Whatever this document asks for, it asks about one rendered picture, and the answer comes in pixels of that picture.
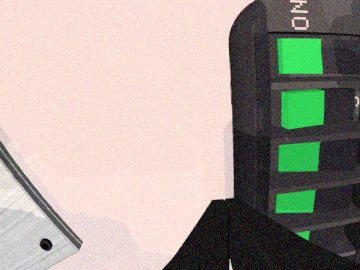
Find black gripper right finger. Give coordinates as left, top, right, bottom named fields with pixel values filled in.
left=225, top=198, right=360, bottom=270

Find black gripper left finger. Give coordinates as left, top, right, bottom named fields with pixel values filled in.
left=163, top=199, right=231, bottom=270

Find dark grey switch controller unit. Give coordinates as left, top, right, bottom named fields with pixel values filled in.
left=228, top=0, right=360, bottom=264

